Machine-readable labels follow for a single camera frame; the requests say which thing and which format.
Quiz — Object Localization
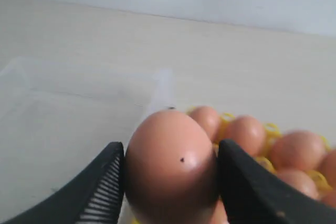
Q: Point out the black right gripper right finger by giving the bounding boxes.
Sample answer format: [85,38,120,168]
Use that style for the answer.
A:
[217,140,335,224]

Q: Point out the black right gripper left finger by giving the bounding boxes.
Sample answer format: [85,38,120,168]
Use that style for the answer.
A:
[7,142,124,223]

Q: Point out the brown egg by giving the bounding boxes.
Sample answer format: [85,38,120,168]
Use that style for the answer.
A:
[277,169,319,199]
[124,110,219,223]
[224,115,266,156]
[268,130,327,171]
[319,148,336,187]
[188,105,222,143]
[321,190,336,208]

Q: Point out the yellow plastic egg tray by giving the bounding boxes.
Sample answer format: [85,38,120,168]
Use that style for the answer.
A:
[131,105,334,224]

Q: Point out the clear plastic container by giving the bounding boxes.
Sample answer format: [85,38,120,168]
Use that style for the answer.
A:
[1,58,173,221]

